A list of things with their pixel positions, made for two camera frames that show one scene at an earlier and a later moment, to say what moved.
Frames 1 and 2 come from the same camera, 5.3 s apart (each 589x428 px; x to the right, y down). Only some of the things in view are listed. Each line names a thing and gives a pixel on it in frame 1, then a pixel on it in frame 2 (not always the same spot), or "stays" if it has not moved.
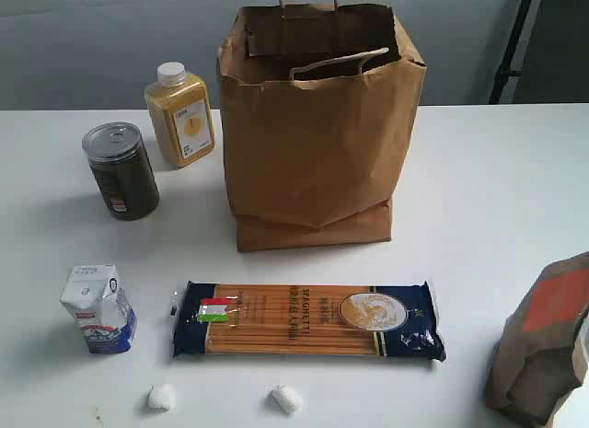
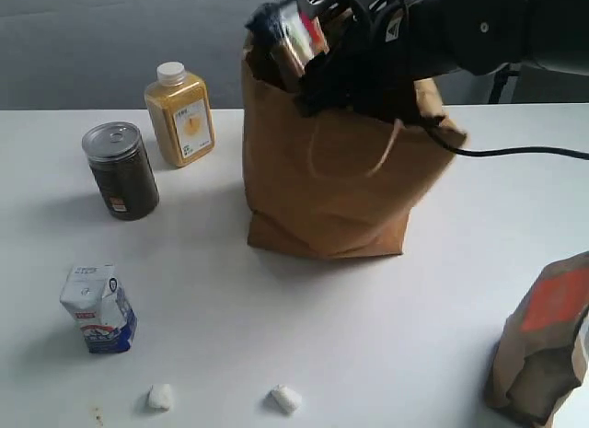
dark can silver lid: [123, 169] stays
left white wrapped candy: [161, 398] stays
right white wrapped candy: [283, 399] stays
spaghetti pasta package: [386, 320] to [284, 40]
